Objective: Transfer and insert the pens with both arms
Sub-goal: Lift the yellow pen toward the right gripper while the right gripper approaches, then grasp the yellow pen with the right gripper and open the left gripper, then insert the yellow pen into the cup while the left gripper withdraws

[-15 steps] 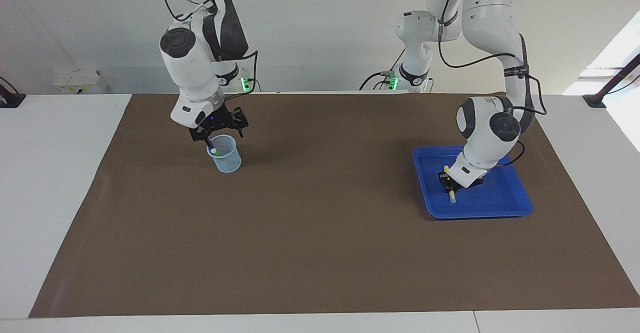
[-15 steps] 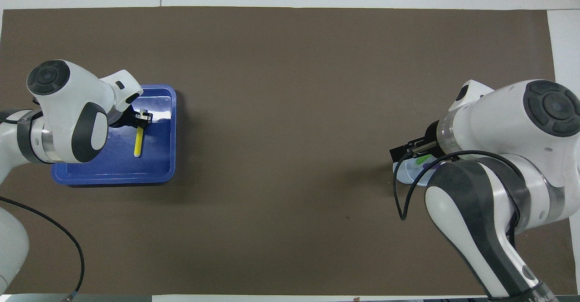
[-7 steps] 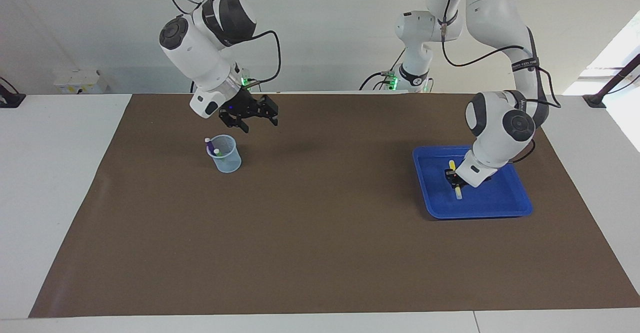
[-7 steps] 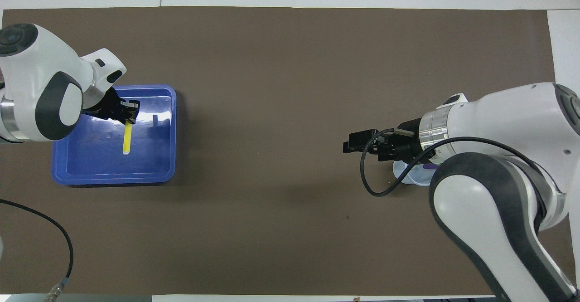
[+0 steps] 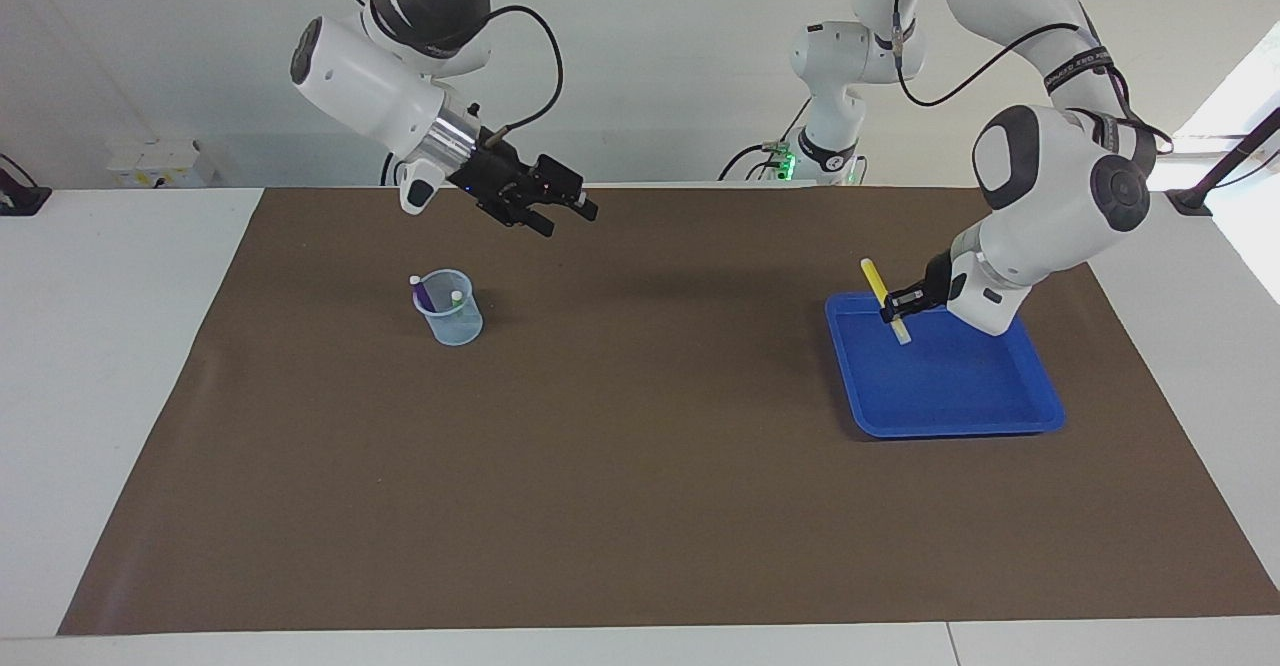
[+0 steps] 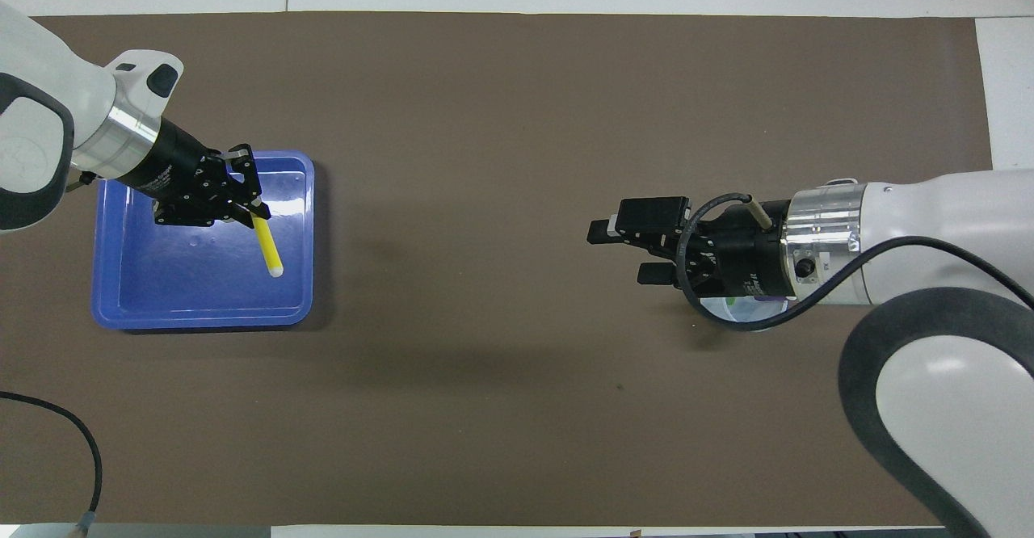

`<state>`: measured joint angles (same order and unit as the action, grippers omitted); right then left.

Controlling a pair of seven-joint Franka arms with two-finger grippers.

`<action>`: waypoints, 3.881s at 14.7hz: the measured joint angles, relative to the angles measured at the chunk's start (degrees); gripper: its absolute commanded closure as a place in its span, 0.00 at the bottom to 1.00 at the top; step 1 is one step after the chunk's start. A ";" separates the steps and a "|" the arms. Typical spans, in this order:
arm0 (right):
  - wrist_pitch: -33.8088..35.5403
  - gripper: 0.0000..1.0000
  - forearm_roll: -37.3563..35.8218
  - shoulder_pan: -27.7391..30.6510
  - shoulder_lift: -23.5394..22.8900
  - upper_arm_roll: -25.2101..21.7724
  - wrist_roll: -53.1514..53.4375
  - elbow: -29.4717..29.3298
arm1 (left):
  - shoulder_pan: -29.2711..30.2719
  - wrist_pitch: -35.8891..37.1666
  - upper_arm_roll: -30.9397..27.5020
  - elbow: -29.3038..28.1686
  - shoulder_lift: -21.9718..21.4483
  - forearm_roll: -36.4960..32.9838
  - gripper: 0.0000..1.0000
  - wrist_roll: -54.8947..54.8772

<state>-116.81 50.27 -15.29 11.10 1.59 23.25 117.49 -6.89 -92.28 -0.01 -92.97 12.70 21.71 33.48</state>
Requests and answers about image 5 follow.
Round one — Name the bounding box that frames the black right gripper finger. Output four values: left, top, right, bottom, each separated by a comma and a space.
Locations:
534, 153, 600, 223
499, 203, 557, 239

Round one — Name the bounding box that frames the yellow pen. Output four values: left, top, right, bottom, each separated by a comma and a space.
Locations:
859, 257, 914, 347

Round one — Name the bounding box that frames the blue plastic tray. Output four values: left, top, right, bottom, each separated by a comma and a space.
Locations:
824, 290, 1067, 440

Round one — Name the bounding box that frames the pale blue mesh pen cup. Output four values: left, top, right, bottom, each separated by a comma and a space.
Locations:
411, 267, 485, 348

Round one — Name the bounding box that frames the brown table mat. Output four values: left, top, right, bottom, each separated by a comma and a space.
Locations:
56, 185, 1280, 638

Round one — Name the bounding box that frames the black clamp stand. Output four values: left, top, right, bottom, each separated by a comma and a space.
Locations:
1164, 106, 1280, 218

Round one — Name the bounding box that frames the white power strip box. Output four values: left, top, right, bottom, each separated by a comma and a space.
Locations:
106, 138, 220, 189

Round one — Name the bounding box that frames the black table clamp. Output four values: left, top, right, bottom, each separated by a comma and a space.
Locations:
0, 153, 54, 218

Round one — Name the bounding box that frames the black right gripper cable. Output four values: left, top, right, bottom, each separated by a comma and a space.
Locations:
484, 3, 565, 138

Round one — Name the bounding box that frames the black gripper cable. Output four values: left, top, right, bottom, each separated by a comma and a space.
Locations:
484, 3, 565, 138
889, 0, 1177, 158

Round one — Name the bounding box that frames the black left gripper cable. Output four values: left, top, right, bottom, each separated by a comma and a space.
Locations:
889, 0, 1177, 158

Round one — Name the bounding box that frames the black velcro cable strap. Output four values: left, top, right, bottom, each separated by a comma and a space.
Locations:
1039, 44, 1117, 93

